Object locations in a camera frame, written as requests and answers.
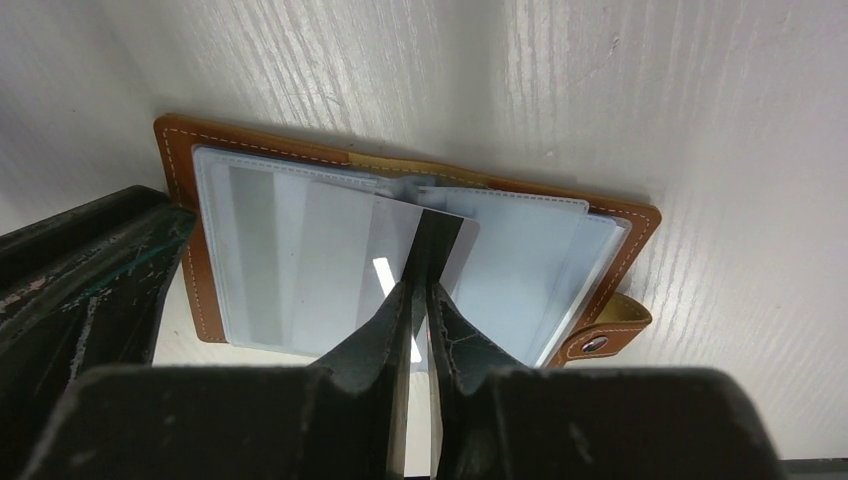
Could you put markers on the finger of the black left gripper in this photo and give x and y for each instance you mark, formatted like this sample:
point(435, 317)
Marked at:
point(79, 290)

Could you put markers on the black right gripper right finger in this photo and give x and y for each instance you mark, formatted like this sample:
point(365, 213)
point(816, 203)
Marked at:
point(501, 419)

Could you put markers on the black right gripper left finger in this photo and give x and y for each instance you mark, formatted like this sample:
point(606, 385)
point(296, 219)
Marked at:
point(340, 417)

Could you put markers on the brown leather card holder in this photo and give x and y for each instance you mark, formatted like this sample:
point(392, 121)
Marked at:
point(541, 280)

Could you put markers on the white card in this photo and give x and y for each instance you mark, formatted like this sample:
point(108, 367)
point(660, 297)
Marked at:
point(353, 249)

